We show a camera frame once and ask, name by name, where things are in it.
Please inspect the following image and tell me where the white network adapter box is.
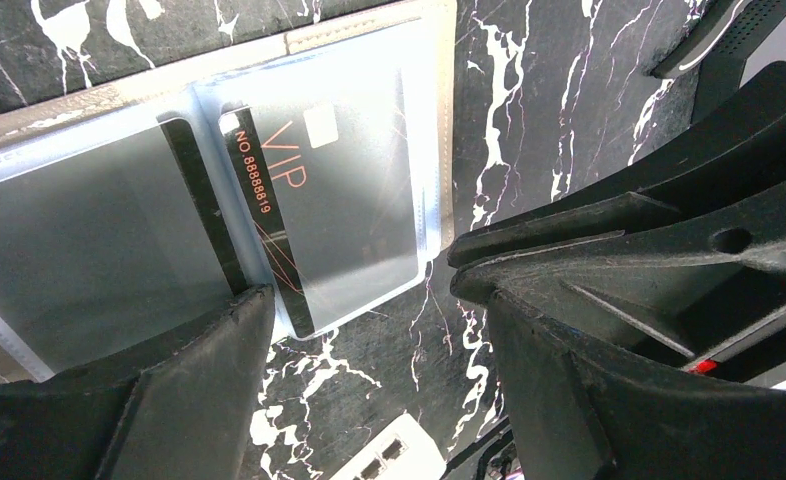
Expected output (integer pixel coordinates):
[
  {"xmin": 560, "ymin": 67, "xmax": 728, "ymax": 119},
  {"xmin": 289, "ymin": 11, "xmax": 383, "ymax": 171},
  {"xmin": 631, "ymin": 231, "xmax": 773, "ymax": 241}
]
[{"xmin": 331, "ymin": 413, "xmax": 447, "ymax": 480}]

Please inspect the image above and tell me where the grey leather card holder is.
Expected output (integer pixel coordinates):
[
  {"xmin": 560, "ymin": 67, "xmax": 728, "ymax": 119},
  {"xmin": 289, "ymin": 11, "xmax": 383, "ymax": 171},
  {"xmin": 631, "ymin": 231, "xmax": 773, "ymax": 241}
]
[{"xmin": 0, "ymin": 1, "xmax": 457, "ymax": 384}]

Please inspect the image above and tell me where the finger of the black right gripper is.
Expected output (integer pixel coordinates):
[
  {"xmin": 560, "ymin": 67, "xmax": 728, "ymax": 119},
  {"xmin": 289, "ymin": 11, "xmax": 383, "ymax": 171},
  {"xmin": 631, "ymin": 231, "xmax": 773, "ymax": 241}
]
[{"xmin": 448, "ymin": 62, "xmax": 786, "ymax": 385}]

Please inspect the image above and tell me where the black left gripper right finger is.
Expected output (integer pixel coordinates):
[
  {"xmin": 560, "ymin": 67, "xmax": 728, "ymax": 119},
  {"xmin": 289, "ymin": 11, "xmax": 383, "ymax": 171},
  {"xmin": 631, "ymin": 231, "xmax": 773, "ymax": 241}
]
[{"xmin": 487, "ymin": 291, "xmax": 786, "ymax": 479}]

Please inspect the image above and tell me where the black VIP credit card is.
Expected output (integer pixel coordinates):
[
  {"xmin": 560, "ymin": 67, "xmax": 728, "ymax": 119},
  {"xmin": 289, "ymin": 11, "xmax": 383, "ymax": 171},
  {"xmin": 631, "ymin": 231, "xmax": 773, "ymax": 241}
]
[{"xmin": 218, "ymin": 102, "xmax": 422, "ymax": 339}]

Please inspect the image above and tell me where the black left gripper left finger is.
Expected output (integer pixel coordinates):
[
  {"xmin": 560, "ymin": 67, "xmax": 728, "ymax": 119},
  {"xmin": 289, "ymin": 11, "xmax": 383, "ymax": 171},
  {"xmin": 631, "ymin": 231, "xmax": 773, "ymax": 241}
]
[{"xmin": 0, "ymin": 285, "xmax": 275, "ymax": 479}]

